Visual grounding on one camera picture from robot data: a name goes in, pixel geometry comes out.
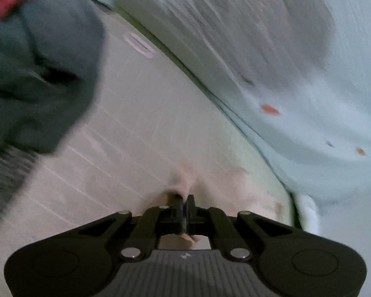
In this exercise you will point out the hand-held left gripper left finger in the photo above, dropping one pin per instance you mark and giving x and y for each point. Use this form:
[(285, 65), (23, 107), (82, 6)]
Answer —
[(177, 204)]

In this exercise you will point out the carrot printed bed sheet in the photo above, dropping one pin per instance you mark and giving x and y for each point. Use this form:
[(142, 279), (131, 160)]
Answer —
[(266, 52)]

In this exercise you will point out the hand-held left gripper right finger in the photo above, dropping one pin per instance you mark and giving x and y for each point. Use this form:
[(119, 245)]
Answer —
[(191, 204)]

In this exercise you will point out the green grid mat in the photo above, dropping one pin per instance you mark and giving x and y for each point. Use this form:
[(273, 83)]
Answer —
[(259, 173)]

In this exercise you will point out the blue plaid garment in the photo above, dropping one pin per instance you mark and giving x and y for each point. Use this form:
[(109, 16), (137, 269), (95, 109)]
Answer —
[(6, 179)]

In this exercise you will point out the beige garment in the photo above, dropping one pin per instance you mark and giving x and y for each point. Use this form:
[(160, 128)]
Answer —
[(235, 188)]

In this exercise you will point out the white oval sticker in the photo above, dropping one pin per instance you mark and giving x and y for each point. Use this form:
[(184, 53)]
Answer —
[(139, 45)]

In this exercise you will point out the white cloth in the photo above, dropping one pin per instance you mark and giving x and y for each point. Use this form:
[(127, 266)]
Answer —
[(307, 213)]

